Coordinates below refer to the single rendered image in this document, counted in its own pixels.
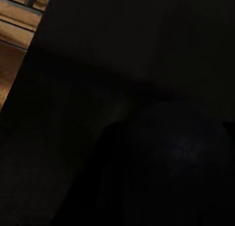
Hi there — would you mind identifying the mouse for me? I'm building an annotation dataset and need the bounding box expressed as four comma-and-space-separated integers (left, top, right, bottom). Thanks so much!
121, 101, 235, 226

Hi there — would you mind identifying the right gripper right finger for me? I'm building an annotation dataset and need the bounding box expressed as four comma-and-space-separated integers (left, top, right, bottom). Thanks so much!
222, 121, 235, 144

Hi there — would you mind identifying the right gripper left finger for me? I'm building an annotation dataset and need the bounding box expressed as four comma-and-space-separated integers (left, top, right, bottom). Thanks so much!
50, 121, 123, 226

